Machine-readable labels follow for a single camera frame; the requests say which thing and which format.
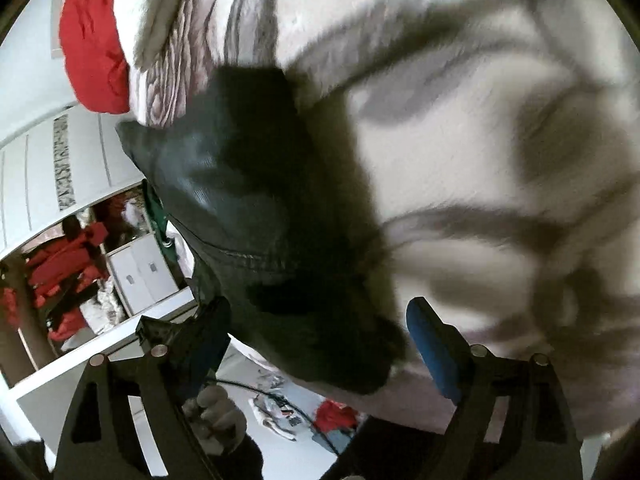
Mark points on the white drawer unit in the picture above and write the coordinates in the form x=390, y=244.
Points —
x=140, y=275

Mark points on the green folded garment white stripes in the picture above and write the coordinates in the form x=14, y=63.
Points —
x=159, y=220

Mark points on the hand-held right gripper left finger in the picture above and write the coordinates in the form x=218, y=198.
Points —
x=212, y=355

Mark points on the red duvet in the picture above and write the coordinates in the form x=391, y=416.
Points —
x=92, y=50

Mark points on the person's left forearm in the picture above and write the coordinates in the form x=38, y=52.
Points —
x=245, y=462

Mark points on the white crumpled clutter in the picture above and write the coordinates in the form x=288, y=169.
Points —
x=275, y=410

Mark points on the black leather jacket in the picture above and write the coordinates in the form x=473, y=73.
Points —
x=240, y=200

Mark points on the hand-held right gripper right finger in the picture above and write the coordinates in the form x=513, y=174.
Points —
x=430, y=350

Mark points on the small red cloth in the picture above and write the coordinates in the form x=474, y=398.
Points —
x=335, y=416

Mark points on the white wardrobe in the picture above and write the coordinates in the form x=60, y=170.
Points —
x=35, y=170

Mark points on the person's left hand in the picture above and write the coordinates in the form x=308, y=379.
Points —
x=217, y=415

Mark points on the red hanging clothes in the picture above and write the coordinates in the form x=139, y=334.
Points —
x=65, y=270

